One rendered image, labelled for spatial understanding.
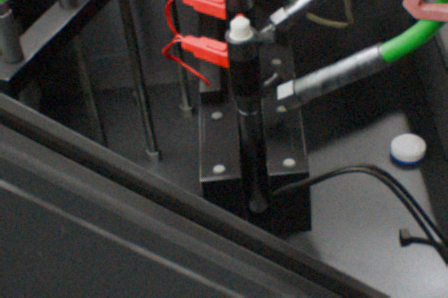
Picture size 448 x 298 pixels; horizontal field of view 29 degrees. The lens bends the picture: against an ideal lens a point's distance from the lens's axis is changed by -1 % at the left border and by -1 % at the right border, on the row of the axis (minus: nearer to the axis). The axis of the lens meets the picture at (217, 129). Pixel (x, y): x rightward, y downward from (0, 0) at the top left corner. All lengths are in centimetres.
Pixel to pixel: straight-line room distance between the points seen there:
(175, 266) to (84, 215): 5
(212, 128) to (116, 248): 44
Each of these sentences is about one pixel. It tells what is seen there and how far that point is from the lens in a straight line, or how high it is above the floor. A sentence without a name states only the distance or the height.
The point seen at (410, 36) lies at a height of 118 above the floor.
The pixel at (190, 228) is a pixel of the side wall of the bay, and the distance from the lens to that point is 43.
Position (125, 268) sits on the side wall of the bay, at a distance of 43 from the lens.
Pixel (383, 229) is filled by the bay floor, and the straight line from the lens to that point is 95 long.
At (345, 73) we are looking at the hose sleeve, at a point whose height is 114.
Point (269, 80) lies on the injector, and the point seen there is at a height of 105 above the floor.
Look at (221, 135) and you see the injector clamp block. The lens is 84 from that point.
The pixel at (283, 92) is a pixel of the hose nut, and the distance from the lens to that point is 67.
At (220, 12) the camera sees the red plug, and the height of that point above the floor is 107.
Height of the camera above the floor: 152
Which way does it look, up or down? 40 degrees down
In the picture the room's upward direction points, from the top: 8 degrees counter-clockwise
